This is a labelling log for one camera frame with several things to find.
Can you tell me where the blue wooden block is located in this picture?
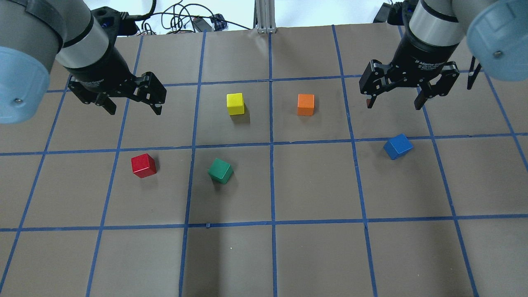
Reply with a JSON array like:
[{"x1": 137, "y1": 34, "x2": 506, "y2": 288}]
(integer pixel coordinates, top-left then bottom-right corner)
[{"x1": 383, "y1": 134, "x2": 414, "y2": 160}]

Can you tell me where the aluminium frame post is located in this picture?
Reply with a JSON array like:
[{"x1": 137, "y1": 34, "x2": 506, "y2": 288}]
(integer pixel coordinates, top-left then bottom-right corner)
[{"x1": 253, "y1": 0, "x2": 277, "y2": 34}]

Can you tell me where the green wooden block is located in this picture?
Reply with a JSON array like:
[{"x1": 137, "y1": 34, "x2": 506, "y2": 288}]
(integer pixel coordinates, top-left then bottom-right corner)
[{"x1": 207, "y1": 158, "x2": 234, "y2": 184}]

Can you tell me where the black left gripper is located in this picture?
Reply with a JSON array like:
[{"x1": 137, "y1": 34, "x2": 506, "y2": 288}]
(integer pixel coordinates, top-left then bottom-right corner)
[{"x1": 68, "y1": 44, "x2": 167, "y2": 115}]

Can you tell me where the red wooden block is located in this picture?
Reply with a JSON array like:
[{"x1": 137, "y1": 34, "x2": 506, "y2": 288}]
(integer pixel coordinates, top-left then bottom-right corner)
[{"x1": 130, "y1": 153, "x2": 157, "y2": 178}]

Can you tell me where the orange wooden block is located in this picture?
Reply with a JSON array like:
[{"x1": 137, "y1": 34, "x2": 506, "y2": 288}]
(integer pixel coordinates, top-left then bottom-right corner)
[{"x1": 297, "y1": 94, "x2": 315, "y2": 116}]

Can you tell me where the black cables bundle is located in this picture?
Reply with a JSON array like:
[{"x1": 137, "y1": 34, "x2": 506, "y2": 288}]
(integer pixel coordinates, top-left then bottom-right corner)
[{"x1": 136, "y1": 0, "x2": 252, "y2": 35}]

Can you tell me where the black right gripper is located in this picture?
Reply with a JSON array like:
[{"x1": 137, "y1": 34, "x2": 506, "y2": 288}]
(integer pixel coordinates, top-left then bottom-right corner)
[{"x1": 359, "y1": 33, "x2": 460, "y2": 110}]

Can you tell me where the brown paper table mat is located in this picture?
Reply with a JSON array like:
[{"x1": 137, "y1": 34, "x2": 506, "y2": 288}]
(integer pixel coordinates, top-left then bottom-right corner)
[{"x1": 1, "y1": 23, "x2": 528, "y2": 297}]

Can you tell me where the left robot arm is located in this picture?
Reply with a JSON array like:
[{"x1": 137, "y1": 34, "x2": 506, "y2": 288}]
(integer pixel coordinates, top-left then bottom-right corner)
[{"x1": 0, "y1": 0, "x2": 166, "y2": 124}]

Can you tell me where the yellow wooden block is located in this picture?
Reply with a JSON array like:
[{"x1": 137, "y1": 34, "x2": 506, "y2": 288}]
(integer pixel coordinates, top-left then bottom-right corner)
[{"x1": 226, "y1": 93, "x2": 245, "y2": 116}]

